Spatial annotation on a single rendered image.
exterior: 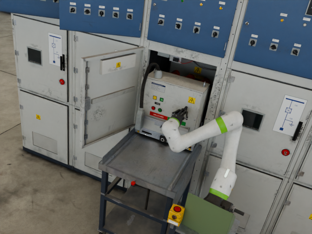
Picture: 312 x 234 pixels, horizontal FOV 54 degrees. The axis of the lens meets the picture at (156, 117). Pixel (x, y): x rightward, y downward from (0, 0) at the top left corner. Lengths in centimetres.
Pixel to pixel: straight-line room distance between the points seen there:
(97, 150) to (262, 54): 186
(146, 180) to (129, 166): 19
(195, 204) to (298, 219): 121
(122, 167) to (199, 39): 111
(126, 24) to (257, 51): 101
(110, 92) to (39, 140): 146
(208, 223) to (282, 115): 98
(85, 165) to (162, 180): 139
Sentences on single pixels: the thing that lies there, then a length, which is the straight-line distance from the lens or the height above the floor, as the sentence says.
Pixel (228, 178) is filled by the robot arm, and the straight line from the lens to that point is 204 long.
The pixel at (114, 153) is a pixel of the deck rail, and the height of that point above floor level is 85.
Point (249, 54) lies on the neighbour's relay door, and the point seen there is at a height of 172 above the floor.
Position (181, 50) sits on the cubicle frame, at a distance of 248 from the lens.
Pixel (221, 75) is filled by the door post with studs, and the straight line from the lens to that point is 244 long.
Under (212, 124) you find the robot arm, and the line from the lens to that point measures 213.
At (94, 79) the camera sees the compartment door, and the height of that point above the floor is 139.
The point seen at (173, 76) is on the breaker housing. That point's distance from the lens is 259.
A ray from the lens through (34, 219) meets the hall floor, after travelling 317.
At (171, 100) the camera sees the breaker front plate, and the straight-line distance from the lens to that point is 248.
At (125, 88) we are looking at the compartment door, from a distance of 261.
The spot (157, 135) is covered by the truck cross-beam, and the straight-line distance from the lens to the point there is 265.
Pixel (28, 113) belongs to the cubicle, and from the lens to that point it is 365.
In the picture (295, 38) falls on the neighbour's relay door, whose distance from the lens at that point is 231.
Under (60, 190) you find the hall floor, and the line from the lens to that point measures 342.
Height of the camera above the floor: 230
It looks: 28 degrees down
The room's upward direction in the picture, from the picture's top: 8 degrees clockwise
